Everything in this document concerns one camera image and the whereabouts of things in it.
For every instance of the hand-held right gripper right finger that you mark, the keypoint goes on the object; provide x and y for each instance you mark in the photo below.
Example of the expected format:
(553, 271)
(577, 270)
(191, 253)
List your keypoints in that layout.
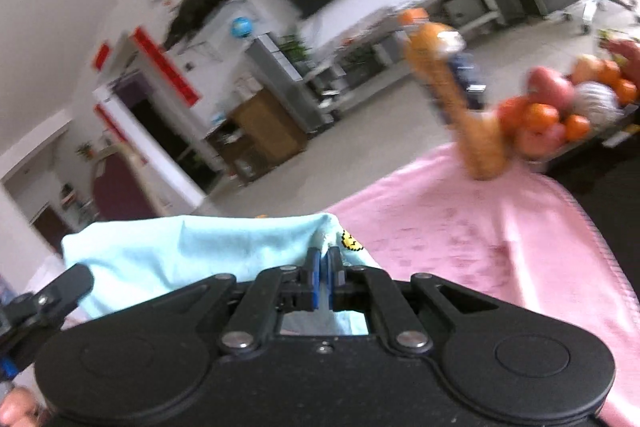
(335, 282)

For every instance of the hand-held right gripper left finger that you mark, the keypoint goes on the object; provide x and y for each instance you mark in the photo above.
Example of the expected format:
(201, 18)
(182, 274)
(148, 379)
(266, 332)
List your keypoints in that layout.
(313, 282)

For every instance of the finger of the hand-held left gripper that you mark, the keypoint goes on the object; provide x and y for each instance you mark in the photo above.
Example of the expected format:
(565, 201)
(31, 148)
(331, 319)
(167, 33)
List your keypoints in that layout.
(55, 294)

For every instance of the light blue t-shirt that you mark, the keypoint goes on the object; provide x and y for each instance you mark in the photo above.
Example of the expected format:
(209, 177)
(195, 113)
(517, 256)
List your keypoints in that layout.
(200, 252)

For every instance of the person's left hand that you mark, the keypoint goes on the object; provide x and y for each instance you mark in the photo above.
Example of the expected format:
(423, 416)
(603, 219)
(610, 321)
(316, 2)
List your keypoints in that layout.
(17, 409)

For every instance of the gold framed chair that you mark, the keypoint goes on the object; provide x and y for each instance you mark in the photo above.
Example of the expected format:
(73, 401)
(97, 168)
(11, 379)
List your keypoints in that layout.
(120, 187)

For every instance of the pink printed blanket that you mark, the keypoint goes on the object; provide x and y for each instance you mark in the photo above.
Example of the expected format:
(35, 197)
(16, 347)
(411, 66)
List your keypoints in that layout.
(475, 237)

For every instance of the wooden cabinet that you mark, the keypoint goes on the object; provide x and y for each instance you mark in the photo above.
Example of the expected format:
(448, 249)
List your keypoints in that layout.
(265, 132)

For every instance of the orange juice bottle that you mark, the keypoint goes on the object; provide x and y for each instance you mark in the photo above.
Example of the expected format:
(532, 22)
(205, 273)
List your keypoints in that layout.
(470, 122)

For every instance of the small leafy houseplant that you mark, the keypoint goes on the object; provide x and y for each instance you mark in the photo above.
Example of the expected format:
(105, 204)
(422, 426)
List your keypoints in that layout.
(295, 49)

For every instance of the small orange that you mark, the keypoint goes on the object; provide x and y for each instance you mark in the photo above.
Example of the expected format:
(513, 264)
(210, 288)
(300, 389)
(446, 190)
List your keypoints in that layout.
(610, 73)
(626, 91)
(577, 128)
(511, 118)
(541, 121)

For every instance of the grey tv stand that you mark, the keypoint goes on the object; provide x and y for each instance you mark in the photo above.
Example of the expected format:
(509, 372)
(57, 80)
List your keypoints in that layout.
(380, 42)

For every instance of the pink apple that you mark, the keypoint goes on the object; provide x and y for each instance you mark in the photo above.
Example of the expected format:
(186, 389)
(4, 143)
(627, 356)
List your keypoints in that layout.
(542, 144)

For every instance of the blue globe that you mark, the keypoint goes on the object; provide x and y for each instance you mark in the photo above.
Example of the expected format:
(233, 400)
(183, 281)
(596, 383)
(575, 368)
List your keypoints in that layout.
(240, 27)

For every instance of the red apple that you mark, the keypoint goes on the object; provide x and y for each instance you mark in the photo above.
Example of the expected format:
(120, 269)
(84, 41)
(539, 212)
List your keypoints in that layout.
(550, 88)

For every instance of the dark fruit tray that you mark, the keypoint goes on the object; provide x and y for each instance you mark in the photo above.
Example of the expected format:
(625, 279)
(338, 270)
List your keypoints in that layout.
(600, 139)

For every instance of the white netted fruit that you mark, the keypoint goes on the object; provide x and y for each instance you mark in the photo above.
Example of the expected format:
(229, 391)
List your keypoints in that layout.
(596, 103)

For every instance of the pale peach apple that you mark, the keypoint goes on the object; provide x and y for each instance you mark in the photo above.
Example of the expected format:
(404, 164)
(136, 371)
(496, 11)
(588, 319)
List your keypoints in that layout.
(586, 68)

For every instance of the red dragon fruit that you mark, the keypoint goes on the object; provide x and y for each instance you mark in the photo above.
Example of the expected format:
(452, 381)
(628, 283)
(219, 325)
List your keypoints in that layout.
(625, 54)

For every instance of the dark wall ornament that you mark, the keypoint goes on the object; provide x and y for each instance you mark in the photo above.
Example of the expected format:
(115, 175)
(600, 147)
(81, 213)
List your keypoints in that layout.
(197, 7)

